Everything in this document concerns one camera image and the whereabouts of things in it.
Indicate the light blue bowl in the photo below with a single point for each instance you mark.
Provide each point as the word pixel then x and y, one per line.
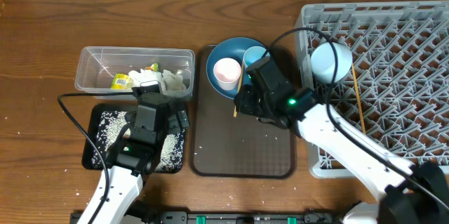
pixel 323 62

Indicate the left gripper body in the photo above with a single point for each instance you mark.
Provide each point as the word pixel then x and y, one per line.
pixel 173 123

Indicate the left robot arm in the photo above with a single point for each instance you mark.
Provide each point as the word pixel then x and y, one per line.
pixel 135 153

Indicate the grey dishwasher rack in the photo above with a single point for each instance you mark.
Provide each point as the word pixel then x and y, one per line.
pixel 400 55

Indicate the crumpled white paper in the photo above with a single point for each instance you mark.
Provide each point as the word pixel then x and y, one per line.
pixel 167 80

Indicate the brown serving tray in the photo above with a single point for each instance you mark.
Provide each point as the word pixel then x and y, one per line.
pixel 226 146

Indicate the dark blue plate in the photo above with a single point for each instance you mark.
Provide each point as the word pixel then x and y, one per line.
pixel 231 48

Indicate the light blue cup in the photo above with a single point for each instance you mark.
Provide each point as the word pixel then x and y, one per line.
pixel 253 54

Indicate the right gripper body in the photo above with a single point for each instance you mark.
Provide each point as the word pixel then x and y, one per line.
pixel 252 103

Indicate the black waste tray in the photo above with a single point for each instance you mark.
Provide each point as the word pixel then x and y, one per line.
pixel 105 124

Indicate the yellow green wrapper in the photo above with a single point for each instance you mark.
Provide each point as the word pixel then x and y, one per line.
pixel 121 82

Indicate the pink cup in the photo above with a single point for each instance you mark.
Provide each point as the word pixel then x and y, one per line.
pixel 227 72

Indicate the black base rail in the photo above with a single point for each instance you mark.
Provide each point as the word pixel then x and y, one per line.
pixel 175 217

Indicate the clear plastic bin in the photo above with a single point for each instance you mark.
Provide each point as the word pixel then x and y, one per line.
pixel 98 65

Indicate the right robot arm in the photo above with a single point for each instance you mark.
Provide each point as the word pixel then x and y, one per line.
pixel 404 192

